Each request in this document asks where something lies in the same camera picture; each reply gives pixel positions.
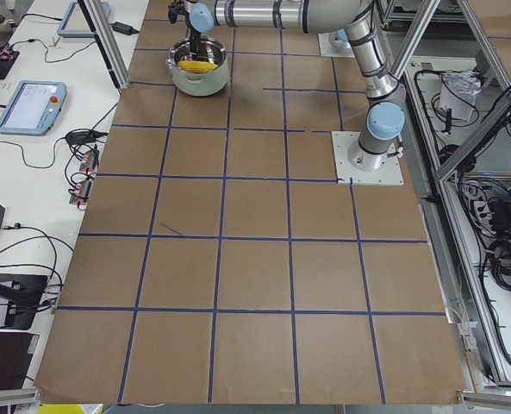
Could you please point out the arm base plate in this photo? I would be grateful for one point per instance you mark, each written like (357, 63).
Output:
(354, 166)
(331, 45)

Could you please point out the yellow plastic corn cob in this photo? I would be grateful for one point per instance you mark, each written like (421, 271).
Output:
(197, 66)

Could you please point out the black power adapter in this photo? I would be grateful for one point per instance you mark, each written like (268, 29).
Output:
(123, 28)

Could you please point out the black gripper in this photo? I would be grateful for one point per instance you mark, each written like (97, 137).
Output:
(194, 40)

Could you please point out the blue teach pendant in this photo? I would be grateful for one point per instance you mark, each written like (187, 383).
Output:
(73, 23)
(33, 108)

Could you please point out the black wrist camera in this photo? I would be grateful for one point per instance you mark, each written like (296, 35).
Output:
(175, 9)

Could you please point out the pale green cooking pot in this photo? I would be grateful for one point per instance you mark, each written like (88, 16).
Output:
(201, 74)

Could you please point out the aluminium frame post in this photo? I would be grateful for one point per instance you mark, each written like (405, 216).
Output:
(102, 32)

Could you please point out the far blue teach pendant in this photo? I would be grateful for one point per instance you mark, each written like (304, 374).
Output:
(73, 23)

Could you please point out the near blue teach pendant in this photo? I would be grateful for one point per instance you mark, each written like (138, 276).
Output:
(33, 108)

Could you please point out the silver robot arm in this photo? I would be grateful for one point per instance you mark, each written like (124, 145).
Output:
(301, 69)

